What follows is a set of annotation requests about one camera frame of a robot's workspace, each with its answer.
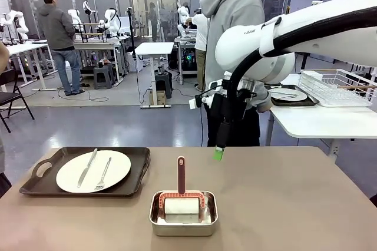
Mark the person in dark clothes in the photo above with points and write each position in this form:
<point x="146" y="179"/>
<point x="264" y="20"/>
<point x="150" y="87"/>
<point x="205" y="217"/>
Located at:
<point x="153" y="18"/>

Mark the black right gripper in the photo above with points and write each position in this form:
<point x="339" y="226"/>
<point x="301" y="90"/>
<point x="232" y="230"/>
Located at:
<point x="219" y="105"/>

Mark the black folding chair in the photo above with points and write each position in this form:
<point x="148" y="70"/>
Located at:
<point x="10" y="97"/>

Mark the bystander with bare elbow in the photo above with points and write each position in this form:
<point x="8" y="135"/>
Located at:
<point x="3" y="56"/>

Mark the dark stool under desk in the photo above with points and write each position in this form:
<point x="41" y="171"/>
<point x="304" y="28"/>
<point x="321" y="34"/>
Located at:
<point x="164" y="84"/>

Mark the square metal container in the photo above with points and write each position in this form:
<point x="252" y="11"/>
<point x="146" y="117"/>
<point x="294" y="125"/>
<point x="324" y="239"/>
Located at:
<point x="182" y="229"/>

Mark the large white round plate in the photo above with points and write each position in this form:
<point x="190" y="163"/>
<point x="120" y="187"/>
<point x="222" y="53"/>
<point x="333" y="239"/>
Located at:
<point x="117" y="168"/>

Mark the small white standing desk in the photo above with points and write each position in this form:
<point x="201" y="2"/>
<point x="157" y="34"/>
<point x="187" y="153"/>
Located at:
<point x="154" y="47"/>

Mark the white cutlery holder box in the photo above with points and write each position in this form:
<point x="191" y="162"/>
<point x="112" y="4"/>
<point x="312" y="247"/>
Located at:
<point x="310" y="73"/>

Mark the person's right forearm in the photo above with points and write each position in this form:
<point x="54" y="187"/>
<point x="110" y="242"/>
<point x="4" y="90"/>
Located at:
<point x="263" y="97"/>

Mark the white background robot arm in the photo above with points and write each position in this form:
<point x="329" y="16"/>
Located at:
<point x="112" y="21"/>
<point x="75" y="16"/>
<point x="20" y="24"/>

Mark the black frame wooden-bar rack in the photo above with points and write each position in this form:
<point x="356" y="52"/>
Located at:
<point x="94" y="34"/>

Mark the black flat tray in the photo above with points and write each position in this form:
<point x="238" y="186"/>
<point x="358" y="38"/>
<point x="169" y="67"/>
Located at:
<point x="312" y="101"/>

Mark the white side table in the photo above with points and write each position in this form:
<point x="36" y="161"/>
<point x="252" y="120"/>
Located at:
<point x="324" y="121"/>

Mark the cardboard box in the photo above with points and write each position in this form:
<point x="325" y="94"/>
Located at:
<point x="157" y="97"/>

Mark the man in black cap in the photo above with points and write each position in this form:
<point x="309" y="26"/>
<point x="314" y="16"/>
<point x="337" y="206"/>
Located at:
<point x="54" y="27"/>

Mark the grey plastic stool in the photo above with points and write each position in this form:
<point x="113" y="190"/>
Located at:
<point x="103" y="77"/>

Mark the person in white top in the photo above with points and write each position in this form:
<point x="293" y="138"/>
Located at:
<point x="201" y="33"/>

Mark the person in grey hoodie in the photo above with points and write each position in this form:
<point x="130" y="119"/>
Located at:
<point x="229" y="12"/>

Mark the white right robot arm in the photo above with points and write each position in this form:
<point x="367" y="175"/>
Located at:
<point x="250" y="53"/>

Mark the dark brown serving tray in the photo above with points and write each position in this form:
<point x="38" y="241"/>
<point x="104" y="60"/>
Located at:
<point x="135" y="156"/>

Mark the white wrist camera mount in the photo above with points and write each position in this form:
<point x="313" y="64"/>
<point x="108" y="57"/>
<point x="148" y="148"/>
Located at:
<point x="195" y="103"/>

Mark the long white work desk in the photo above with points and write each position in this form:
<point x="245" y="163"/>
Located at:
<point x="23" y="47"/>

